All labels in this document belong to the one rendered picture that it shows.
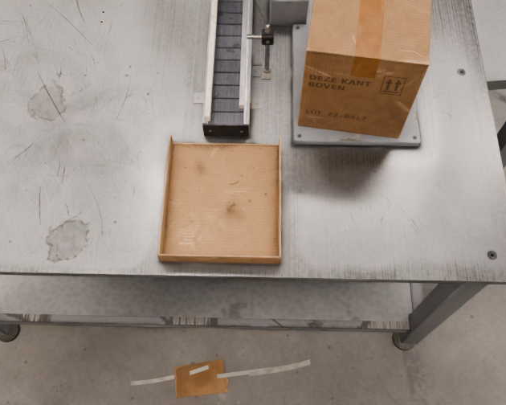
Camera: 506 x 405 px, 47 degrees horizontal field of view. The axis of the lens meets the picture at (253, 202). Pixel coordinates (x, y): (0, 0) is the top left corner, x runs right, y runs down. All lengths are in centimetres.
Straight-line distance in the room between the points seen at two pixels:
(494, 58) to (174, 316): 118
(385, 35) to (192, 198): 54
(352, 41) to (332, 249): 44
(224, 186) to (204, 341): 86
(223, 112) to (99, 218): 38
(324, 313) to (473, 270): 66
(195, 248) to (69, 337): 98
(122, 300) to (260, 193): 76
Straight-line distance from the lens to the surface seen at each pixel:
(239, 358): 204
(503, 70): 163
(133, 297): 190
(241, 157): 136
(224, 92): 141
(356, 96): 127
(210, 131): 138
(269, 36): 139
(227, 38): 151
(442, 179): 140
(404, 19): 126
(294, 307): 186
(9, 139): 151
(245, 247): 126
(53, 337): 217
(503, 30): 172
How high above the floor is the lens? 201
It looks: 64 degrees down
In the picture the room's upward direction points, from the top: 1 degrees counter-clockwise
